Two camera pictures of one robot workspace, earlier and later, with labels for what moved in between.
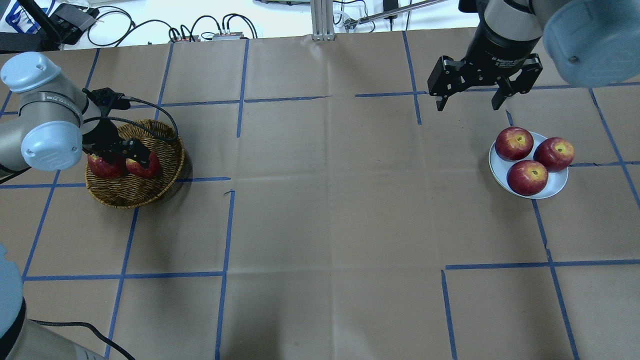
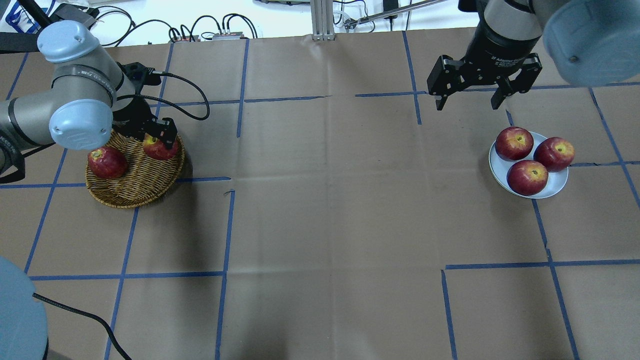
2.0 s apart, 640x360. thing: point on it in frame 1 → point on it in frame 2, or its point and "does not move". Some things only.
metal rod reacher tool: x=351 y=23 does not move
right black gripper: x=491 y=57 does not move
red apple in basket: x=103 y=169 does not move
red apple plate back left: x=513 y=144 does not move
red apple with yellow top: x=133 y=167 → x=156 y=149
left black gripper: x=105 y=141 → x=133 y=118
